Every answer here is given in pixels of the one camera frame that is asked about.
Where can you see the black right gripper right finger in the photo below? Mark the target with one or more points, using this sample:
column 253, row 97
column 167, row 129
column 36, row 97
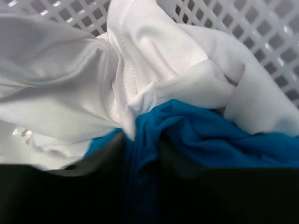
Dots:
column 192, row 194

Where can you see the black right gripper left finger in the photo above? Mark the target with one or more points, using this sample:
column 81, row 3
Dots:
column 87, row 192

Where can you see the blue t-shirt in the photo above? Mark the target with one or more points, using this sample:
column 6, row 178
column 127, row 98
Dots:
column 204, row 137

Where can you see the white t-shirt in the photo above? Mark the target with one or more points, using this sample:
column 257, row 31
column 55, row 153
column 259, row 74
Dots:
column 60, row 86

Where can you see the white plastic laundry basket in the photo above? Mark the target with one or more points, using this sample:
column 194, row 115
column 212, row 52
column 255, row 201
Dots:
column 268, row 28

